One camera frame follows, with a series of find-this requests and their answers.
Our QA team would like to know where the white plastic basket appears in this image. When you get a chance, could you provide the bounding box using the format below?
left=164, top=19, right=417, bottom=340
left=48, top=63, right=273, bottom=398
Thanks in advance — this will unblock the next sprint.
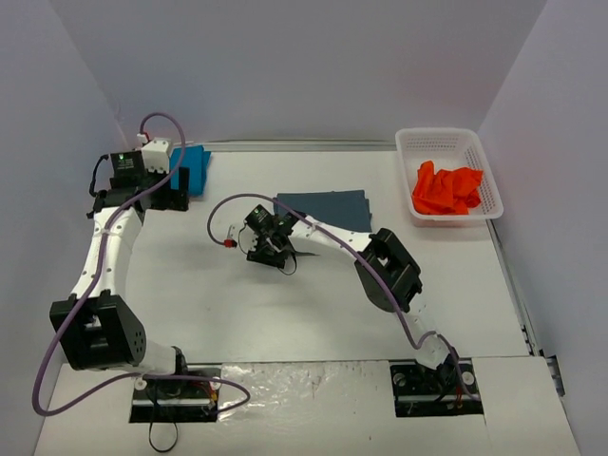
left=395, top=127, right=504, bottom=228

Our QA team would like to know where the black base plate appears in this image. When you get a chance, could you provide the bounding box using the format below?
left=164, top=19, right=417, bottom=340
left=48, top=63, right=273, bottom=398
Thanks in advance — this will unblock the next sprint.
left=389, top=361, right=484, bottom=418
left=129, top=379, right=219, bottom=424

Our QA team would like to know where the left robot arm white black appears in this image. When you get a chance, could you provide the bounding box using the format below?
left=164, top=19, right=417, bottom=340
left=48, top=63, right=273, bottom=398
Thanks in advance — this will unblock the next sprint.
left=49, top=139, right=192, bottom=397

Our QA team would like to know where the dark blue-grey t shirt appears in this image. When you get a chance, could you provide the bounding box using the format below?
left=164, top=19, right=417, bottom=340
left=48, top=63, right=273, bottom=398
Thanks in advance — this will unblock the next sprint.
left=275, top=189, right=372, bottom=233

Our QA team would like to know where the thin black cable loop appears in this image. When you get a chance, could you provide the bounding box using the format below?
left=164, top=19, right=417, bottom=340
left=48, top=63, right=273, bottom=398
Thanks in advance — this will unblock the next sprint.
left=147, top=417, right=181, bottom=452

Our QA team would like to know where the orange crumpled t shirt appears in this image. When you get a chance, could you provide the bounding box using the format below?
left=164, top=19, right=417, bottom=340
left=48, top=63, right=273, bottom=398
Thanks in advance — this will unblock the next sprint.
left=411, top=161, right=484, bottom=216

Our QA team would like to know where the aluminium rail right edge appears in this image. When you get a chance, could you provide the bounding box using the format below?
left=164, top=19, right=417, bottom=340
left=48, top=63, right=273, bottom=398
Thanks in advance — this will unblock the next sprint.
left=486, top=220, right=566, bottom=401

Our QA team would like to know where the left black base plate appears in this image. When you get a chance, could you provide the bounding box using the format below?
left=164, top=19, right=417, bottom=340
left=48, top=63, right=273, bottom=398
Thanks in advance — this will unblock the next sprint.
left=129, top=379, right=219, bottom=424

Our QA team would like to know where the aluminium rail back edge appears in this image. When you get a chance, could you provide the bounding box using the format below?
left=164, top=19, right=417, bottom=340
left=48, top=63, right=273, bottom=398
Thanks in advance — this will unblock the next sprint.
left=201, top=139, right=396, bottom=153

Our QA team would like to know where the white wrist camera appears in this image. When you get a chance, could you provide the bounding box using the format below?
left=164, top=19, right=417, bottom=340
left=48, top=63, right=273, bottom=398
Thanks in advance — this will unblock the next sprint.
left=141, top=138, right=173, bottom=174
left=222, top=223, right=247, bottom=251

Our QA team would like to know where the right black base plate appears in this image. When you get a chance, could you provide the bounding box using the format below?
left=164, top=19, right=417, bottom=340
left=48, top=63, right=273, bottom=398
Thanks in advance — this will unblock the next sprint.
left=389, top=361, right=484, bottom=418

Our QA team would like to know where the folded teal t shirt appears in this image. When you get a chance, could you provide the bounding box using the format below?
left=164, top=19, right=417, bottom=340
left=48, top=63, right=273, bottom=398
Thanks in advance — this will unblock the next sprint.
left=171, top=144, right=211, bottom=198

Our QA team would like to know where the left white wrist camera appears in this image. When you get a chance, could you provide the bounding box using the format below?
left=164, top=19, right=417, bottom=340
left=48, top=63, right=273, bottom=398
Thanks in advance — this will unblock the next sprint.
left=141, top=138, right=173, bottom=174

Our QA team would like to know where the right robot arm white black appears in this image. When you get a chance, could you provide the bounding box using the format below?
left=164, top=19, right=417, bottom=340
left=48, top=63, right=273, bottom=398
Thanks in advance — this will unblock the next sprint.
left=244, top=205, right=460, bottom=392

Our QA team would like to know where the aluminium rail edge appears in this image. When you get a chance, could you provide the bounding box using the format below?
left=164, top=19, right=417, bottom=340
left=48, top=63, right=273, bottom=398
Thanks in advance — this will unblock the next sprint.
left=201, top=139, right=396, bottom=153
left=486, top=220, right=566, bottom=401

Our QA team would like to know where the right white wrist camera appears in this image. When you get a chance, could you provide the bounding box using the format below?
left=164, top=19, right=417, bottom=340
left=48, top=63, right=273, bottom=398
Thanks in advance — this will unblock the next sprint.
left=222, top=223, right=247, bottom=251

